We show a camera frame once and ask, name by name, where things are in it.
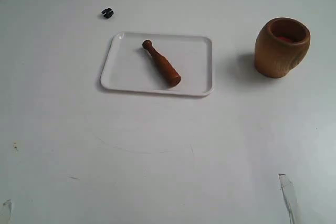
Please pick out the clear tape piece left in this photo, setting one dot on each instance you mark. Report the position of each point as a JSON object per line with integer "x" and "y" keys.
{"x": 6, "y": 212}

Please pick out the clear tape strip right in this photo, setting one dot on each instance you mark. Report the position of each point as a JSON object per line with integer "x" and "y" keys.
{"x": 290, "y": 199}

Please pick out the brown wooden pestle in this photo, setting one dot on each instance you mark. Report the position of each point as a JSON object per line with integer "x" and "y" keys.
{"x": 171, "y": 76}

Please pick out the wooden mortar bowl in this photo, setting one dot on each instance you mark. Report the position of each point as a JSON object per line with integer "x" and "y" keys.
{"x": 274, "y": 58}

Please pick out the white rectangular plastic tray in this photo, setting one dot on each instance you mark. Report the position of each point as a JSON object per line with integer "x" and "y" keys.
{"x": 130, "y": 68}

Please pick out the small black plastic part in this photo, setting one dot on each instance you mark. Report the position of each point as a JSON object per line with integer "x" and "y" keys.
{"x": 107, "y": 13}

